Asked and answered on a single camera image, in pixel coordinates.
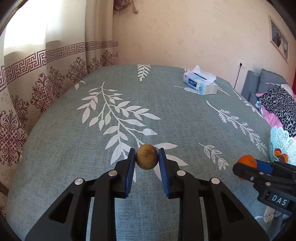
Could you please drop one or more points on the white blue tissue box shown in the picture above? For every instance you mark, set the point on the white blue tissue box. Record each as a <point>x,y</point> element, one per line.
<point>200,84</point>

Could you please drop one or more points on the dark brown avocado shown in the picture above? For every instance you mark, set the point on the dark brown avocado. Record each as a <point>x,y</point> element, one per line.
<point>281,158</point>

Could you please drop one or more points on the teal leaf print tablecloth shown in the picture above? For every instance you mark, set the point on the teal leaf print tablecloth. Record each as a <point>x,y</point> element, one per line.
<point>69,143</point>

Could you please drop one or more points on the grey cushion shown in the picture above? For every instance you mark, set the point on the grey cushion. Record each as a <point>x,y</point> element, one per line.
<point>269,80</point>
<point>249,85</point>

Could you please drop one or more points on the round brown fruit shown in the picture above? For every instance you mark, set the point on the round brown fruit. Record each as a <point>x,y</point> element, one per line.
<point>147,156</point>

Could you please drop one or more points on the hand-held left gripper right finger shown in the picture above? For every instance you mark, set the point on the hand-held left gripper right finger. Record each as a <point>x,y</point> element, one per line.
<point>163,172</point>

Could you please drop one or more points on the beige patterned curtain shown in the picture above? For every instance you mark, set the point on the beige patterned curtain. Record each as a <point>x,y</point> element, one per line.
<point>30,76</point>

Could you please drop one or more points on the light blue lace basket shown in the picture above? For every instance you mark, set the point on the light blue lace basket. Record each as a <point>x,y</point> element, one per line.
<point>281,141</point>

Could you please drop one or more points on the curtain tassel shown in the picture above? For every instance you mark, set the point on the curtain tassel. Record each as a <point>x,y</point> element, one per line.
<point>124,5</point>

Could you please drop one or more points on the pink cloth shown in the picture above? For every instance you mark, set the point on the pink cloth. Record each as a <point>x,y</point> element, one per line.
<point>271,118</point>

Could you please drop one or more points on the leopard print cloth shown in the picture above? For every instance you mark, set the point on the leopard print cloth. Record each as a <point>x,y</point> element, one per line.
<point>279,104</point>

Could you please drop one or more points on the white wall socket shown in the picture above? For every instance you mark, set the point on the white wall socket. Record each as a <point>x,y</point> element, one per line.
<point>242,63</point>

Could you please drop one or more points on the white pillow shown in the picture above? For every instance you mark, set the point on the white pillow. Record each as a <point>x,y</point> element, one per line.
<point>287,88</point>

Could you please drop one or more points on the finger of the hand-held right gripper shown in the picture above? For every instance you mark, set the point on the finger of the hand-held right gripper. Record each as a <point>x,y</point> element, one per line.
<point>264,166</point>
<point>248,172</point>

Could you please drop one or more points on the framed wall picture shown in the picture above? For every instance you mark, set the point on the framed wall picture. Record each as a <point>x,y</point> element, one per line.
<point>279,38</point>

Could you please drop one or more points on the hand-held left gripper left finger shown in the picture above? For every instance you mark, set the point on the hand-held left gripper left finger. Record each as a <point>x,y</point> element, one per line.
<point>130,172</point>

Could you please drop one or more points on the orange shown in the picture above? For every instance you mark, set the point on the orange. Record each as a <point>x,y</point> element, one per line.
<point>286,158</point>
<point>246,160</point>

